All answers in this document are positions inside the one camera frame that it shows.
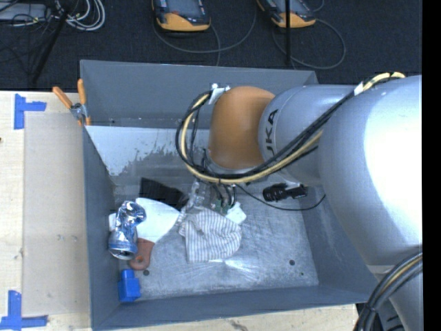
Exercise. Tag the pale flat board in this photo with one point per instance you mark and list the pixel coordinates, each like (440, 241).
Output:
(55, 202)

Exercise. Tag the black flat thing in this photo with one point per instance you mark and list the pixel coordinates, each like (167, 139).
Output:
(156, 189)

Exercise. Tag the grey metal bin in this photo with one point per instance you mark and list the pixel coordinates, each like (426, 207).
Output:
(268, 253)

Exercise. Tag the striped white cloth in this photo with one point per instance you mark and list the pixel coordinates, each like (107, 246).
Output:
(210, 234)

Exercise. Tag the blue plastic block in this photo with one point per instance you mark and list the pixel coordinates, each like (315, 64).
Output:
(129, 286)

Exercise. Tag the crushed silver and blue can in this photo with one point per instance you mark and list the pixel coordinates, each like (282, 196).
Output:
(126, 226)

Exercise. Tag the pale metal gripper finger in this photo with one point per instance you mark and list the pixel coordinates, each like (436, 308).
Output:
(197, 191)
(193, 208)

